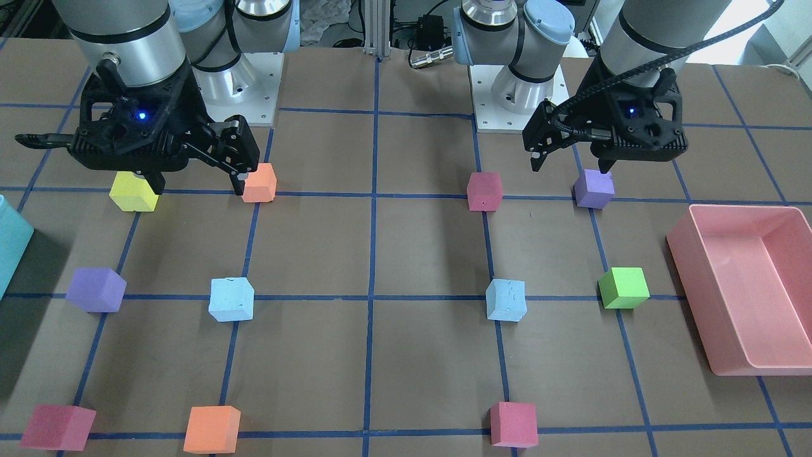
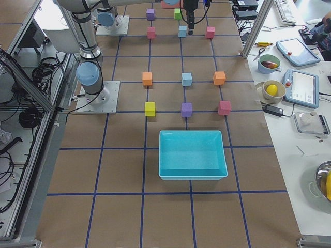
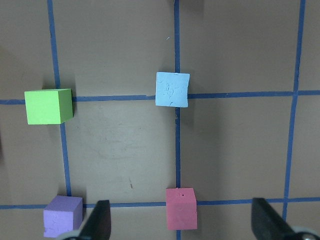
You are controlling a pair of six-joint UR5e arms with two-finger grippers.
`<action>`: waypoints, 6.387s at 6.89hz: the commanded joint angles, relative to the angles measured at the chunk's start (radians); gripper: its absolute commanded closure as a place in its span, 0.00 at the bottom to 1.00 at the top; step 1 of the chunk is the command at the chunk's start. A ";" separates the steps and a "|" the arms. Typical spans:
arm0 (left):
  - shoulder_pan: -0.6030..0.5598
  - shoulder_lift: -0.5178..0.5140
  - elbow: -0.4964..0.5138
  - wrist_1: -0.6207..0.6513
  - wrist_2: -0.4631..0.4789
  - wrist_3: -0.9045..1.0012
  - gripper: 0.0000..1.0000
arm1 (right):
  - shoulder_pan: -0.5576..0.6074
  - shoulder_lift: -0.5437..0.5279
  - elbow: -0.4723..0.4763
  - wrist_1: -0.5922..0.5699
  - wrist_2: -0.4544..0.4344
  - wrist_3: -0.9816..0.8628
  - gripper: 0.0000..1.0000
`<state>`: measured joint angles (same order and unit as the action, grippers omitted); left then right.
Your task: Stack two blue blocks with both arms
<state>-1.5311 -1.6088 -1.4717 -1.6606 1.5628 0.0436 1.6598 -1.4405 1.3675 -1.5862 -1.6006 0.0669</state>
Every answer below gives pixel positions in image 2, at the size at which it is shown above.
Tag pink block far left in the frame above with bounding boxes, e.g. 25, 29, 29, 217
147, 26, 156, 39

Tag yellow block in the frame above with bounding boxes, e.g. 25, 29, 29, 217
144, 102, 156, 117

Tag teach pendant tablet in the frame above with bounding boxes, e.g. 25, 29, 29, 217
276, 38, 321, 67
283, 69, 319, 109

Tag black power adapter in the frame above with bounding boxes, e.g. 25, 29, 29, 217
264, 105, 283, 117

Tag beige bowl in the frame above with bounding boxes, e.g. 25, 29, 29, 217
262, 80, 286, 103

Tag orange block left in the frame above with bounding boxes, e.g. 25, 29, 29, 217
142, 72, 153, 86

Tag orange block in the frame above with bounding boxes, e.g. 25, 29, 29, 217
142, 72, 153, 86
213, 71, 226, 85

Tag scissors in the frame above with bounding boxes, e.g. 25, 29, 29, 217
253, 48, 265, 61

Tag pink block far right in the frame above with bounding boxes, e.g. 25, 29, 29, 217
205, 26, 215, 39

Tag pink block near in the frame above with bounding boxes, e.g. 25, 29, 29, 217
218, 101, 232, 115

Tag orange block right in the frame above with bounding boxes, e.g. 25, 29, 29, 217
213, 71, 226, 85

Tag upper teach pendant tablet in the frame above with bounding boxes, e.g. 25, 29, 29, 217
276, 38, 321, 67

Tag aluminium frame post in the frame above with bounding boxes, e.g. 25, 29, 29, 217
242, 0, 273, 59

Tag lower teach pendant tablet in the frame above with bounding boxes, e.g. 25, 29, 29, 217
283, 69, 319, 109

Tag red box far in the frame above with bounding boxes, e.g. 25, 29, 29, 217
161, 0, 184, 9

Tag turquoise plastic tray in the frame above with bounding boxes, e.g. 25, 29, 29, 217
158, 130, 228, 180

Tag steel bowl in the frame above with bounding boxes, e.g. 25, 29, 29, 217
315, 161, 330, 202

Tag purple block near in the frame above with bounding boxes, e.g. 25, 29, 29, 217
181, 102, 192, 117

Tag purple block far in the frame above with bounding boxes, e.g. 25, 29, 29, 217
146, 9, 155, 21

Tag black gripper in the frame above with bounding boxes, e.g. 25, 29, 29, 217
183, 0, 199, 35

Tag green bowl with fruit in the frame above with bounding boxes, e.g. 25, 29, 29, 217
258, 54, 280, 74

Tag purple block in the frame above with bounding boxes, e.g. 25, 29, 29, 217
181, 102, 192, 117
146, 9, 155, 21

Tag white keyboard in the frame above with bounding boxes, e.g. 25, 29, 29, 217
274, 0, 296, 24

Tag yellow lemon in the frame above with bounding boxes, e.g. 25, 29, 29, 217
266, 84, 278, 96

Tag kitchen scale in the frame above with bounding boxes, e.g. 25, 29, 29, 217
293, 112, 330, 135

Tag green block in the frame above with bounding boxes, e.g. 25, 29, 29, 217
174, 8, 182, 20

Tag light blue block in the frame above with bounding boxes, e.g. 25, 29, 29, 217
182, 72, 192, 86
178, 25, 187, 38

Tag pink block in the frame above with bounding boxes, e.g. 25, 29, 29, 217
205, 26, 215, 39
147, 26, 156, 39
218, 101, 232, 115

